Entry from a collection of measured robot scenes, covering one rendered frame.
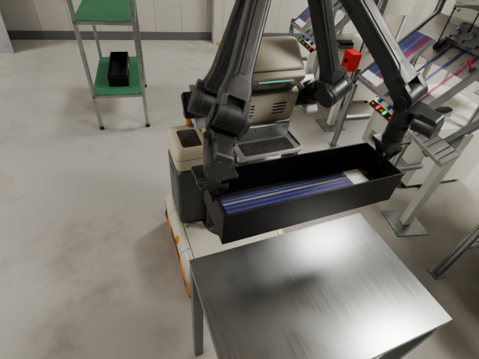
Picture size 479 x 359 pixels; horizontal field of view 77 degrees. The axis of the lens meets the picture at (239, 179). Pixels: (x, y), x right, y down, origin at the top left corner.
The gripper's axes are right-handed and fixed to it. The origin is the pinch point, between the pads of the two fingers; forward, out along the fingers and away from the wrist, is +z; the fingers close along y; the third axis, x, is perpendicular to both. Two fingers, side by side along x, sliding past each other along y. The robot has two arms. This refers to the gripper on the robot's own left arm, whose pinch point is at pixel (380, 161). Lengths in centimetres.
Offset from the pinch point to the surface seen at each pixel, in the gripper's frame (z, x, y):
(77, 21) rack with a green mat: 12, 217, -92
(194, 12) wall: 62, 455, 62
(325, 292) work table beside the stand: 30.1, -21.4, -26.3
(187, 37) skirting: 99, 455, 49
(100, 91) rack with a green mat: 71, 225, -88
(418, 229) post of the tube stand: 109, 26, 114
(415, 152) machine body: 75, 71, 135
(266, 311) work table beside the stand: 30, -21, -46
